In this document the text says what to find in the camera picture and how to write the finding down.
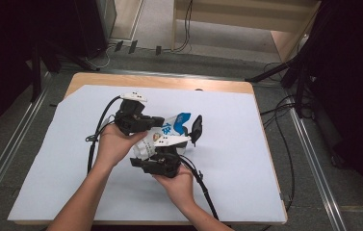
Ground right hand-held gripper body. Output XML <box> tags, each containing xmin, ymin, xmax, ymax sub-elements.
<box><xmin>143</xmin><ymin>135</ymin><xmax>192</xmax><ymax>179</ymax></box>

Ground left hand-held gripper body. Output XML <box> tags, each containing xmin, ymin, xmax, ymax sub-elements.
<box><xmin>115</xmin><ymin>91</ymin><xmax>153</xmax><ymax>136</ymax></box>

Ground blue and white milk carton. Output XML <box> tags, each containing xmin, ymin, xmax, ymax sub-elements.
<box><xmin>133</xmin><ymin>112</ymin><xmax>193</xmax><ymax>161</ymax></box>

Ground clear container with black lid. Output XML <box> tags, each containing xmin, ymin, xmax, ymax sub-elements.
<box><xmin>175</xmin><ymin>114</ymin><xmax>204</xmax><ymax>152</ymax></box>

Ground person's left hand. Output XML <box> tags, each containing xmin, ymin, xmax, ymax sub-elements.
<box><xmin>93</xmin><ymin>123</ymin><xmax>148</xmax><ymax>171</ymax></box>

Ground person's right hand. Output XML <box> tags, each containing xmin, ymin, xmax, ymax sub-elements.
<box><xmin>153</xmin><ymin>165</ymin><xmax>196</xmax><ymax>210</ymax></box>

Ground wooden table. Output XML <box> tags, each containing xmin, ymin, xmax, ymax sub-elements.
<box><xmin>7</xmin><ymin>71</ymin><xmax>289</xmax><ymax>225</ymax></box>

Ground white paper sheet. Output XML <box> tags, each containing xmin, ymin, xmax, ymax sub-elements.
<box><xmin>7</xmin><ymin>85</ymin><xmax>288</xmax><ymax>224</ymax></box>

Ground dark cabinet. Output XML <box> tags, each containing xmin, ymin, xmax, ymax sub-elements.
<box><xmin>72</xmin><ymin>0</ymin><xmax>117</xmax><ymax>60</ymax></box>

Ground black metal stand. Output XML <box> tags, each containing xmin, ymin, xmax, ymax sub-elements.
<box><xmin>245</xmin><ymin>52</ymin><xmax>319</xmax><ymax>119</ymax></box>
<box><xmin>29</xmin><ymin>38</ymin><xmax>101</xmax><ymax>104</ymax></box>

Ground light wooden furniture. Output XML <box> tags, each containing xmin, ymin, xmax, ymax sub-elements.
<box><xmin>171</xmin><ymin>0</ymin><xmax>322</xmax><ymax>63</ymax></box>

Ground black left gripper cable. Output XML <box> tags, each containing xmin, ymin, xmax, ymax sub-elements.
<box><xmin>86</xmin><ymin>94</ymin><xmax>122</xmax><ymax>175</ymax></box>

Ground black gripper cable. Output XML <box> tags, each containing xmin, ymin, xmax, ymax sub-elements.
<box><xmin>178</xmin><ymin>154</ymin><xmax>220</xmax><ymax>222</ymax></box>
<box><xmin>86</xmin><ymin>94</ymin><xmax>122</xmax><ymax>175</ymax></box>

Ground thin grey wire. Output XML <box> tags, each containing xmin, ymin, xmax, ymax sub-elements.
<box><xmin>85</xmin><ymin>115</ymin><xmax>117</xmax><ymax>142</ymax></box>

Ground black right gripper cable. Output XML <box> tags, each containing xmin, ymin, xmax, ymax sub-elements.
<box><xmin>178</xmin><ymin>154</ymin><xmax>220</xmax><ymax>222</ymax></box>

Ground white floor cable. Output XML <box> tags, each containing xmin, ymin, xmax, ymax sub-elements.
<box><xmin>84</xmin><ymin>43</ymin><xmax>117</xmax><ymax>70</ymax></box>

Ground black hanging cable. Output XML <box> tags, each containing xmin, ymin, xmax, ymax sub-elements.
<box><xmin>170</xmin><ymin>0</ymin><xmax>194</xmax><ymax>53</ymax></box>

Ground black floor cables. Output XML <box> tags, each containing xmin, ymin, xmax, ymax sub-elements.
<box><xmin>259</xmin><ymin>62</ymin><xmax>297</xmax><ymax>214</ymax></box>

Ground metal table bracket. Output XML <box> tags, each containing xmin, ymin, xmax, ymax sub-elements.
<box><xmin>279</xmin><ymin>192</ymin><xmax>294</xmax><ymax>210</ymax></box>

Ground metal floor rail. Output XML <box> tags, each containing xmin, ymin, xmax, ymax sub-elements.
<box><xmin>0</xmin><ymin>72</ymin><xmax>52</xmax><ymax>223</ymax></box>
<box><xmin>288</xmin><ymin>105</ymin><xmax>348</xmax><ymax>231</ymax></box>

